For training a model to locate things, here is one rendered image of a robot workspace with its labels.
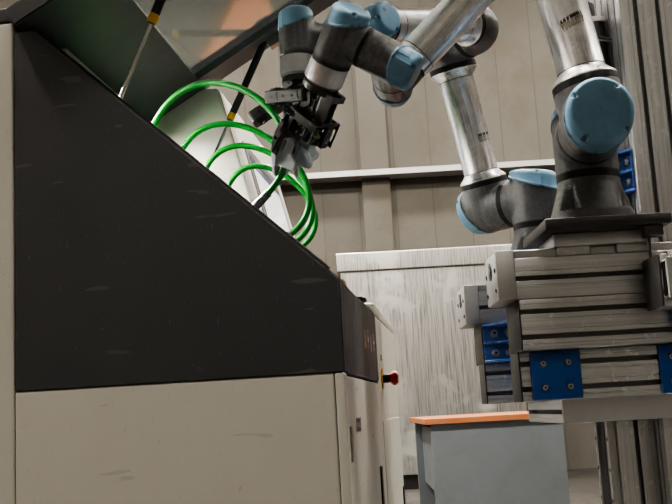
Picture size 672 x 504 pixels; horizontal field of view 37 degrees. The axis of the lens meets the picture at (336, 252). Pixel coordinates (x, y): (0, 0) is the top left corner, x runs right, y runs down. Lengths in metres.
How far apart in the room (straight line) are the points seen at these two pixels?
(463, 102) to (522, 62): 8.93
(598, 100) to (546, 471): 3.03
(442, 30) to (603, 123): 0.39
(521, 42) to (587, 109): 9.73
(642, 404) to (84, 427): 1.02
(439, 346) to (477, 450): 4.67
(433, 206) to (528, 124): 1.40
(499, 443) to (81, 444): 3.01
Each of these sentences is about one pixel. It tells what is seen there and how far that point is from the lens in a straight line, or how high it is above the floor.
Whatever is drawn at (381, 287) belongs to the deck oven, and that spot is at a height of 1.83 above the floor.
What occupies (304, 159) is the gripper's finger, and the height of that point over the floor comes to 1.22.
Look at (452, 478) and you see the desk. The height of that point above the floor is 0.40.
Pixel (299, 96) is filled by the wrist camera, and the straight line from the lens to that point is 1.90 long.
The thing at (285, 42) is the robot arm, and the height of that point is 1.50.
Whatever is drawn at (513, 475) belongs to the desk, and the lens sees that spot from 4.58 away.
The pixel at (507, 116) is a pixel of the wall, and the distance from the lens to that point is 11.16.
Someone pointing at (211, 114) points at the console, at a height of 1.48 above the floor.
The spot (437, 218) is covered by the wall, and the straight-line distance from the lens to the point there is 10.79.
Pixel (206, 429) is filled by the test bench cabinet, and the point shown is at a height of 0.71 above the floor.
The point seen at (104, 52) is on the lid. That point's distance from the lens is 2.18.
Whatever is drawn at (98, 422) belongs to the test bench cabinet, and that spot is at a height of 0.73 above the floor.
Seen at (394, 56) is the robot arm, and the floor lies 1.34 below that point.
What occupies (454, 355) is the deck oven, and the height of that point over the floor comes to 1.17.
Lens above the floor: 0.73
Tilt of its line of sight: 9 degrees up
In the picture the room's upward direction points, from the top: 3 degrees counter-clockwise
